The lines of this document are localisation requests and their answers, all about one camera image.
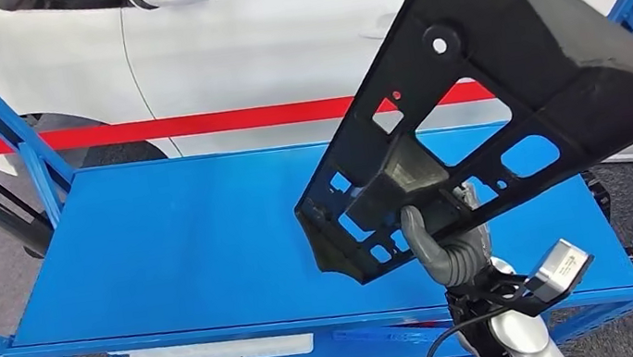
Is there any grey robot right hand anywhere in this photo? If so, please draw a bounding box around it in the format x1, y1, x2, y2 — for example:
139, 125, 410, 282
395, 179, 500, 295

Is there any black plastic plate holder part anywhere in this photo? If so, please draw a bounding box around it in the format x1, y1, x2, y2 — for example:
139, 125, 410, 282
265, 0, 633, 294

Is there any blue metal shelf rack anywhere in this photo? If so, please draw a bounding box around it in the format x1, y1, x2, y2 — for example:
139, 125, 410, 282
0, 0, 633, 357

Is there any white car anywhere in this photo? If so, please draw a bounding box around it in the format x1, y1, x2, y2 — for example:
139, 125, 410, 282
0, 0, 633, 254

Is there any red barrier tape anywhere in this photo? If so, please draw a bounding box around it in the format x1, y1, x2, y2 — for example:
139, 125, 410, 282
0, 67, 495, 169

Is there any black camera cable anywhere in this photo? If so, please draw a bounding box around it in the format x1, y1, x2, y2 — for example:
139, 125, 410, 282
415, 303, 528, 357

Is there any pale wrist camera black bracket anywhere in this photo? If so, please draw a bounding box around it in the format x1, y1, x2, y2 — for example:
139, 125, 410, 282
475, 234, 602, 326

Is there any white car door handle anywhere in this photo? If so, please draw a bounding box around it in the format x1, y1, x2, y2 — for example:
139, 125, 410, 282
356, 12, 403, 43

